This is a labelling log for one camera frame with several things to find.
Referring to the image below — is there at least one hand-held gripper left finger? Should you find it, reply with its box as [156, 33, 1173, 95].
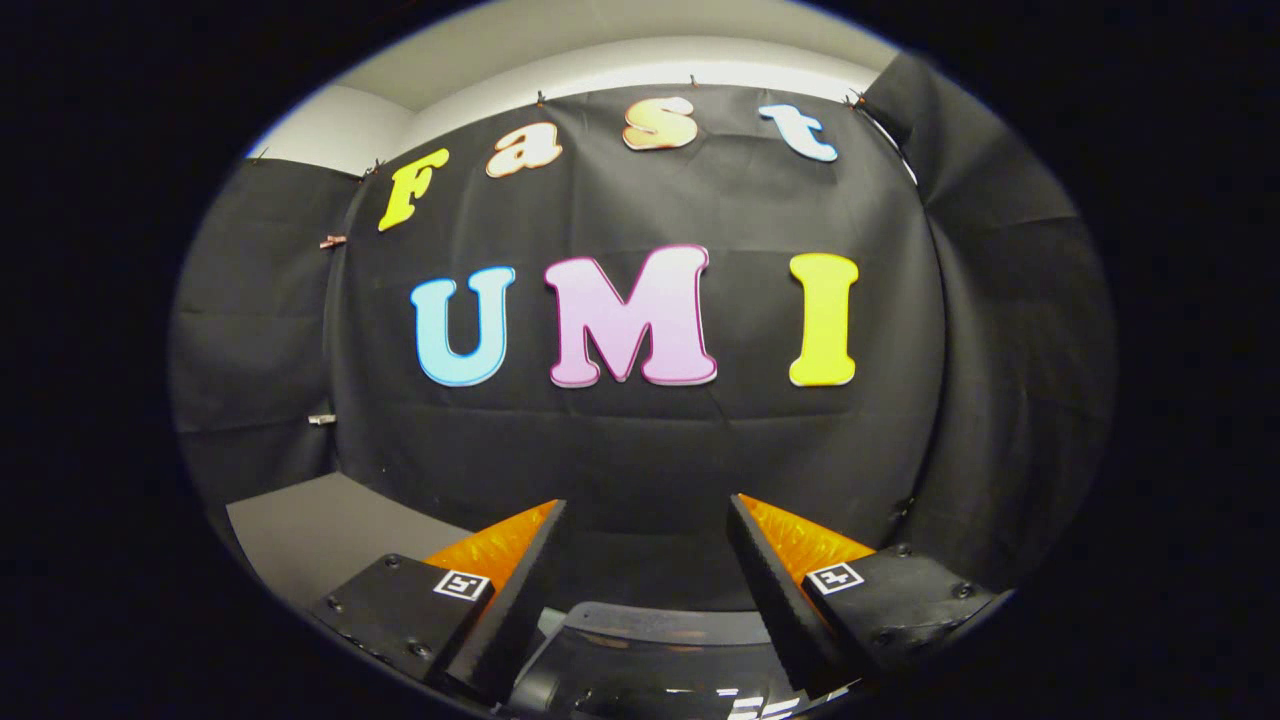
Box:
[308, 498, 568, 706]

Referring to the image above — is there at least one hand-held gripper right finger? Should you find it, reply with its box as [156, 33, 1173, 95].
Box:
[727, 493, 1001, 696]

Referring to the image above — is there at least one grey washing machine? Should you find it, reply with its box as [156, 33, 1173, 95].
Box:
[505, 600, 861, 720]

